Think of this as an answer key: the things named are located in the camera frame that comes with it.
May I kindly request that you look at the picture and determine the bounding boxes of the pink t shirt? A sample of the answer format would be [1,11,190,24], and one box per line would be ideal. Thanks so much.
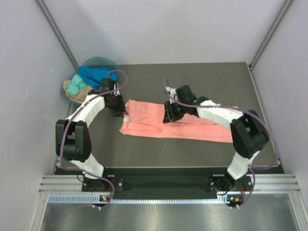
[119,100,232,143]

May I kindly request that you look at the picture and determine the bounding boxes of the teal laundry basket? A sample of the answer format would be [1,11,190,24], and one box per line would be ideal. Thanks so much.
[61,57,119,107]

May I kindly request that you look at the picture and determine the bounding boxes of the light turquoise t shirt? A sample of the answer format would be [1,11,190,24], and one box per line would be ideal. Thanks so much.
[65,75,88,96]

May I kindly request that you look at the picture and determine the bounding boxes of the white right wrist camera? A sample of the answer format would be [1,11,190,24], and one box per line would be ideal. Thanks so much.
[166,87,178,104]

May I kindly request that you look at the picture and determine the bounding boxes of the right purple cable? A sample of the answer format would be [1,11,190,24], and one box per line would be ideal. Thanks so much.
[163,77,280,209]

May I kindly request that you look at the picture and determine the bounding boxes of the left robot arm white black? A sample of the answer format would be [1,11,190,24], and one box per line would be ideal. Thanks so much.
[55,78,127,192]

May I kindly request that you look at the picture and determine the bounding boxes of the blue t shirt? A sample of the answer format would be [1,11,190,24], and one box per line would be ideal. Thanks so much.
[78,66,110,89]

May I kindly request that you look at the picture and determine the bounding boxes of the beige t shirt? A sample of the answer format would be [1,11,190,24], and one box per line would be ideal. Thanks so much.
[63,80,92,105]

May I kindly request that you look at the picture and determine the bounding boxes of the grey slotted cable duct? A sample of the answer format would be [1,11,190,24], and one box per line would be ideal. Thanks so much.
[48,194,240,205]

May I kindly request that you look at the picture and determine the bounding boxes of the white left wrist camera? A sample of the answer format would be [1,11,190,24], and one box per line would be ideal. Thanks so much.
[114,83,120,96]

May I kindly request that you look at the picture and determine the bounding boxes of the aluminium frame post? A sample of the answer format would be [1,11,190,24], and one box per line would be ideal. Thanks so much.
[34,0,79,70]
[248,0,294,72]

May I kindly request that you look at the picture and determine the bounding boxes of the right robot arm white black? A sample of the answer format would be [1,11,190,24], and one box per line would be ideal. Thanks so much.
[163,85,270,194]

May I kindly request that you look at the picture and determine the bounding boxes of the purple cable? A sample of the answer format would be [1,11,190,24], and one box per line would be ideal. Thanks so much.
[59,69,128,209]
[163,77,280,209]

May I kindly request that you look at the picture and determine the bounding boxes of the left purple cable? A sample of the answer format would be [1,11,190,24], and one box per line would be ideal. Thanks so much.
[59,69,128,209]

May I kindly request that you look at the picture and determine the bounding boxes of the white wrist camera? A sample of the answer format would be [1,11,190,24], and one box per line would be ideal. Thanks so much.
[166,87,178,104]
[114,83,120,96]

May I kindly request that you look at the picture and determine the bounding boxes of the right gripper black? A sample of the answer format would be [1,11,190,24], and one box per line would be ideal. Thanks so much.
[164,100,188,123]

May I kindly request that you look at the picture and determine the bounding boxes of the aluminium rail front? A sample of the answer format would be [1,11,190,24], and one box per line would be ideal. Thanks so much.
[38,174,300,194]

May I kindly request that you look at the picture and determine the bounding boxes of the right aluminium frame post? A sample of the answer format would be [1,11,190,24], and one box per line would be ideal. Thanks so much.
[248,0,294,72]

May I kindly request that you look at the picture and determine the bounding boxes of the left aluminium frame post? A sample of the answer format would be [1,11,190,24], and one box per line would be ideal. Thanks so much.
[34,0,79,70]

